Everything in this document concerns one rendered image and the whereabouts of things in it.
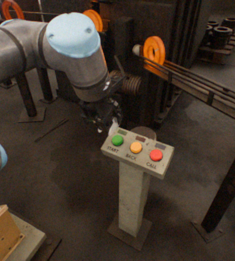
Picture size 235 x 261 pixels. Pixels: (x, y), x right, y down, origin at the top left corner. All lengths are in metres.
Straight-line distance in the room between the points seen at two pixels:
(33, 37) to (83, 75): 0.12
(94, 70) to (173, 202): 1.06
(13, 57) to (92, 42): 0.14
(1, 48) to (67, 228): 1.03
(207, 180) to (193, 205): 0.22
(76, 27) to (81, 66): 0.07
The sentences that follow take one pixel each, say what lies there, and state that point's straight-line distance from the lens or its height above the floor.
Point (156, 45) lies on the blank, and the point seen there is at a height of 0.76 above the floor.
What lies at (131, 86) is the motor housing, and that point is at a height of 0.50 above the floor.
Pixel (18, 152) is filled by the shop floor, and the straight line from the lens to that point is 1.74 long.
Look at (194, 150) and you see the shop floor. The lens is 1.69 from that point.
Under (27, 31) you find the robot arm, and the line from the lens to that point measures 0.50.
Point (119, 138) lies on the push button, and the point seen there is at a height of 0.61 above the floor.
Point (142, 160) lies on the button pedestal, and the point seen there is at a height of 0.59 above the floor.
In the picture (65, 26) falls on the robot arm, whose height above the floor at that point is 1.04.
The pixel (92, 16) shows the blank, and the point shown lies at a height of 0.79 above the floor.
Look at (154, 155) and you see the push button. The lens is 0.75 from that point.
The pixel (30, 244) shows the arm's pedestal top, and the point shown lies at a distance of 1.18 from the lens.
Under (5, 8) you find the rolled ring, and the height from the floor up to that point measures 0.74.
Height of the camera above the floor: 1.16
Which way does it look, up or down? 41 degrees down
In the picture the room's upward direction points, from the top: straight up
